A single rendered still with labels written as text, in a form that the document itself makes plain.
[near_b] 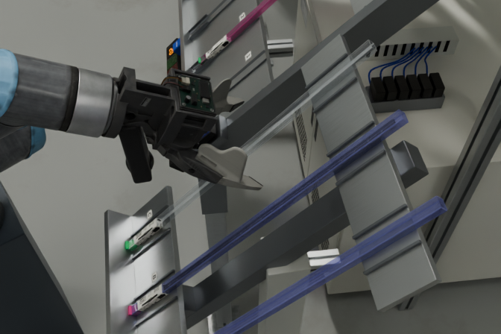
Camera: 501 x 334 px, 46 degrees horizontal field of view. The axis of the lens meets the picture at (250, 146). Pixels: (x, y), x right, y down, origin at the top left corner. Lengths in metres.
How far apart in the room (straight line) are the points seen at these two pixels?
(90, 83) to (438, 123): 0.82
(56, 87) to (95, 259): 1.20
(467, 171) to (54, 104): 0.80
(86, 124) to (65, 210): 1.27
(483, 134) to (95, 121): 0.70
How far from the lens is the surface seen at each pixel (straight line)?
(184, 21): 1.31
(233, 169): 0.72
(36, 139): 1.16
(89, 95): 0.67
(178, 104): 0.68
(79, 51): 2.41
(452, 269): 1.68
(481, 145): 1.14
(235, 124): 1.01
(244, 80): 1.05
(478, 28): 1.56
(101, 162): 2.02
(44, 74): 0.67
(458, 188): 1.24
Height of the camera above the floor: 1.57
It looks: 52 degrees down
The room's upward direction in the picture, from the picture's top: straight up
